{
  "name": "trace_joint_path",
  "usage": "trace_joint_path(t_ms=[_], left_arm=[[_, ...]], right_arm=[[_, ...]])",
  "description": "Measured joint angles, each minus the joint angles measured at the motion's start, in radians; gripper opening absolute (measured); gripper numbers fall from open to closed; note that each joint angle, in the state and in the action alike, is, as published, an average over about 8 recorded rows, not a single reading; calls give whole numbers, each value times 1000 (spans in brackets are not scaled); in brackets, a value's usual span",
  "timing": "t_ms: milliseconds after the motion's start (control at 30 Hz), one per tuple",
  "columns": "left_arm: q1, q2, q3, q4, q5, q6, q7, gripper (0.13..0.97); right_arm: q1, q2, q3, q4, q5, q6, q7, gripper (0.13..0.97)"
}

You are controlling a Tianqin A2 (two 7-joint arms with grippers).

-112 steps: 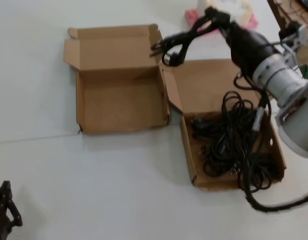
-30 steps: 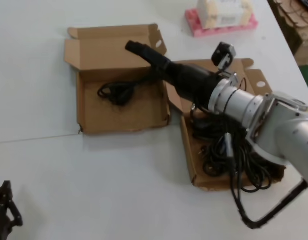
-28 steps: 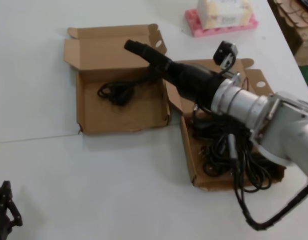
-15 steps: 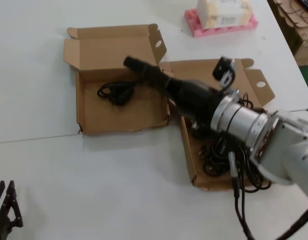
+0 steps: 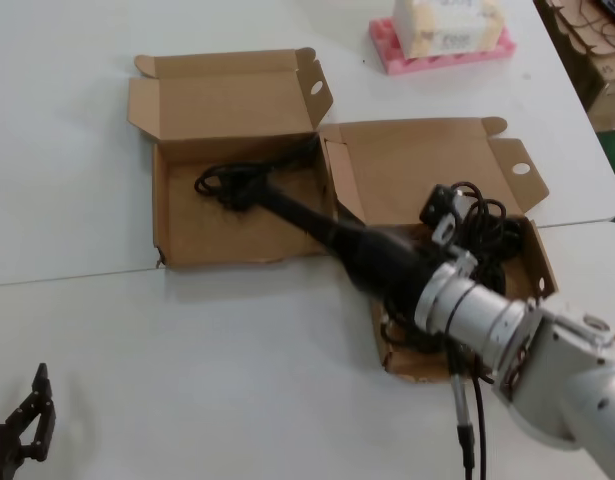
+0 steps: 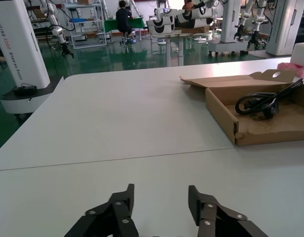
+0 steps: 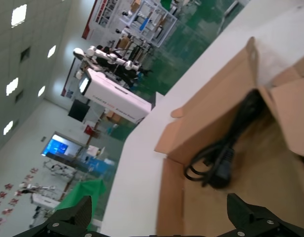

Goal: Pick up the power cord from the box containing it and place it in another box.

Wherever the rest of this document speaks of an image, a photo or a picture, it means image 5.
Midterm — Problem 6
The empty brown cardboard box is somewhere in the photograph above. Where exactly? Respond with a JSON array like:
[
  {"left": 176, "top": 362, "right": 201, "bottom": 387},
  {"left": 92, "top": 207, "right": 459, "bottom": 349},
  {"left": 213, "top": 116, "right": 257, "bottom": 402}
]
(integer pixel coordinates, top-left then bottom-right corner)
[{"left": 126, "top": 46, "right": 338, "bottom": 270}]

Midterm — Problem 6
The brown cardboard box holding cords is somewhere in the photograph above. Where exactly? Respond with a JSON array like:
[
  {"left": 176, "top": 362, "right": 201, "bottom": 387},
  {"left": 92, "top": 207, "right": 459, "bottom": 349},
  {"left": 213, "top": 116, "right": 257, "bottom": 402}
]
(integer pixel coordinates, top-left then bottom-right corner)
[{"left": 318, "top": 116, "right": 559, "bottom": 384}]

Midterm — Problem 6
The black power cord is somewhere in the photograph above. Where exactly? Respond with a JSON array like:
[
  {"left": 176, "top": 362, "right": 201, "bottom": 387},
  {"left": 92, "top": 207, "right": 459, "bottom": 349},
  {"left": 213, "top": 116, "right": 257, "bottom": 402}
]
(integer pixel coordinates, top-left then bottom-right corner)
[
  {"left": 381, "top": 180, "right": 526, "bottom": 351},
  {"left": 193, "top": 134, "right": 322, "bottom": 214}
]

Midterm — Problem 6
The pink foam tray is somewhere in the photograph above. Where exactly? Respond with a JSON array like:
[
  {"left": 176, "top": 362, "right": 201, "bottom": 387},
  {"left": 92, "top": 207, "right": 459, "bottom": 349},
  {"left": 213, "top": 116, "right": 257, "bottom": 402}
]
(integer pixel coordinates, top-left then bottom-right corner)
[{"left": 369, "top": 14, "right": 517, "bottom": 76}]

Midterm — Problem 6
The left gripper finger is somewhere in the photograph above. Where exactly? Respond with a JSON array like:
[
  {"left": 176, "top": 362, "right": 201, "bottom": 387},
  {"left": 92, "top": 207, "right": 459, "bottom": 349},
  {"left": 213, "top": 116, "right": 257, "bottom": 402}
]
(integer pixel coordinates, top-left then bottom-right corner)
[{"left": 6, "top": 362, "right": 57, "bottom": 462}]

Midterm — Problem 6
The black coiled power cord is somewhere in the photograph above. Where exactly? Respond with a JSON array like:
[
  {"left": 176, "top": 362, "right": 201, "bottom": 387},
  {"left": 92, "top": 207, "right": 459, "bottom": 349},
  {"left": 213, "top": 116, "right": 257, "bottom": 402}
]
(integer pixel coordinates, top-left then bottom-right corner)
[{"left": 381, "top": 180, "right": 526, "bottom": 351}]

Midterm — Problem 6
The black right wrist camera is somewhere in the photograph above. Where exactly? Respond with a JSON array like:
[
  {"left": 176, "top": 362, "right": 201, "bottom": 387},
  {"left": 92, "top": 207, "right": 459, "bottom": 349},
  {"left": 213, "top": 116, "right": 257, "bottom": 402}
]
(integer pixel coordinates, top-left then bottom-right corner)
[{"left": 418, "top": 183, "right": 472, "bottom": 227}]

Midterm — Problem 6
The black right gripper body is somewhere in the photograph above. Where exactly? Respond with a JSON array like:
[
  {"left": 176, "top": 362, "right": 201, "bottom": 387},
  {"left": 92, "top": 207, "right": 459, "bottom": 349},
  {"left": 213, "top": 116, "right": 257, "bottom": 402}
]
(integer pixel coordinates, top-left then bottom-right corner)
[{"left": 331, "top": 224, "right": 446, "bottom": 321}]

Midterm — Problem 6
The silver camera mounting bracket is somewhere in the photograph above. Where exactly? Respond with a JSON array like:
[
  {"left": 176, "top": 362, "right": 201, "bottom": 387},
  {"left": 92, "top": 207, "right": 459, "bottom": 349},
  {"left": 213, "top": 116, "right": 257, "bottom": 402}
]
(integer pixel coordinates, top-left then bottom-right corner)
[{"left": 430, "top": 213, "right": 479, "bottom": 279}]

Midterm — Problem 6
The silver sleeved arm cable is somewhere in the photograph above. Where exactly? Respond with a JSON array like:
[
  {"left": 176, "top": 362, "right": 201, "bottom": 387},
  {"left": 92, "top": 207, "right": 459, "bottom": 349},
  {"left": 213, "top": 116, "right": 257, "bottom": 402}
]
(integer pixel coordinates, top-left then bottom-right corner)
[{"left": 446, "top": 344, "right": 476, "bottom": 480}]

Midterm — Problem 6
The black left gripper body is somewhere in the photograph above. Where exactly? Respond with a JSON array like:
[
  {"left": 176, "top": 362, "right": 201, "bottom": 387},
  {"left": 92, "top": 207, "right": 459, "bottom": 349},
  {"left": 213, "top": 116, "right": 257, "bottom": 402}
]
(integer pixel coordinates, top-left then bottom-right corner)
[{"left": 0, "top": 422, "right": 26, "bottom": 480}]

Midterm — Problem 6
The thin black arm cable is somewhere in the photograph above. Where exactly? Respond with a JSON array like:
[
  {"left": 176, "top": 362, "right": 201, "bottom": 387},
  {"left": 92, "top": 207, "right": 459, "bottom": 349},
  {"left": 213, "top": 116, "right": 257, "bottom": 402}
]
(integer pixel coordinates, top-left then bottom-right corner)
[{"left": 469, "top": 372, "right": 488, "bottom": 480}]

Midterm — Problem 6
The white taped foam package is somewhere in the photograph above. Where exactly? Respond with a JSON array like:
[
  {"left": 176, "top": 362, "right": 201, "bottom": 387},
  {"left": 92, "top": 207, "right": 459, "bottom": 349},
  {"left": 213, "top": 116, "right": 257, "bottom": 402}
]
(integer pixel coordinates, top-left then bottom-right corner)
[{"left": 390, "top": 0, "right": 506, "bottom": 59}]

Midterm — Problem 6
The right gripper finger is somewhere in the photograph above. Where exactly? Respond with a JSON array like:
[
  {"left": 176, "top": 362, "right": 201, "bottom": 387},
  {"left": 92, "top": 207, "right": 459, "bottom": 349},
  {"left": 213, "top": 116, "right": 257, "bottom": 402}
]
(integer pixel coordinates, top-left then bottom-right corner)
[
  {"left": 259, "top": 182, "right": 346, "bottom": 234},
  {"left": 259, "top": 192, "right": 346, "bottom": 269}
]

